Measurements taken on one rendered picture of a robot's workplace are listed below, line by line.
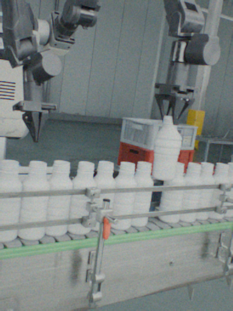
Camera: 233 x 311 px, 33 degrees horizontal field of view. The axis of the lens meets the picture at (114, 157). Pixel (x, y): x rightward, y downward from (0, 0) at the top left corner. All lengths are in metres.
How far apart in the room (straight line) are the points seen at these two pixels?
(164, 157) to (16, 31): 0.48
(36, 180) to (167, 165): 0.35
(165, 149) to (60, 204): 0.31
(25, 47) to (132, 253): 0.59
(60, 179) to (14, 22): 0.42
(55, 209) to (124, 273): 0.26
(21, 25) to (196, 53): 0.44
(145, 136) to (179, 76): 2.37
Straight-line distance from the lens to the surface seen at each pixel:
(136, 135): 3.43
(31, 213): 0.85
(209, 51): 0.96
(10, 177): 0.82
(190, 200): 1.12
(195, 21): 1.03
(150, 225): 1.06
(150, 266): 1.06
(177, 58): 1.01
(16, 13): 1.05
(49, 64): 1.01
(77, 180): 0.89
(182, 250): 1.12
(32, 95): 1.05
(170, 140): 1.00
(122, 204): 0.96
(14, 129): 1.44
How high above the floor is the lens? 1.34
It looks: 10 degrees down
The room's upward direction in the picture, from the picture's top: 8 degrees clockwise
